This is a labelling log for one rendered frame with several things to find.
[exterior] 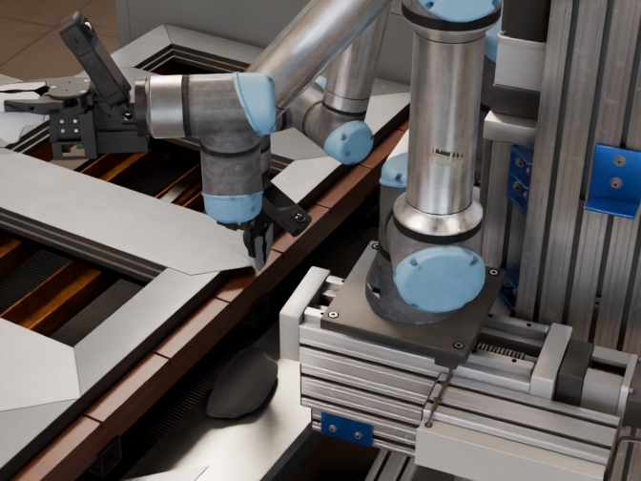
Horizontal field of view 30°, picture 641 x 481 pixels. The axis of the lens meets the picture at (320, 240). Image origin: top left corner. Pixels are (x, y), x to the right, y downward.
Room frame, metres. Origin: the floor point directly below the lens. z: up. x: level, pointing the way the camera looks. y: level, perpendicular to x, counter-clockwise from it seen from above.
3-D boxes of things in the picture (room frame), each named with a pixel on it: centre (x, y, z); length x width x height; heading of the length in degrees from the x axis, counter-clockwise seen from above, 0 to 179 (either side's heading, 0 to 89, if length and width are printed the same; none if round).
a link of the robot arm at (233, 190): (1.31, 0.11, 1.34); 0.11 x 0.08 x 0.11; 4
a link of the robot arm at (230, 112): (1.29, 0.11, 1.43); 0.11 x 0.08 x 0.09; 94
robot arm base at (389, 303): (1.45, -0.14, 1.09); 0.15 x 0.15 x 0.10
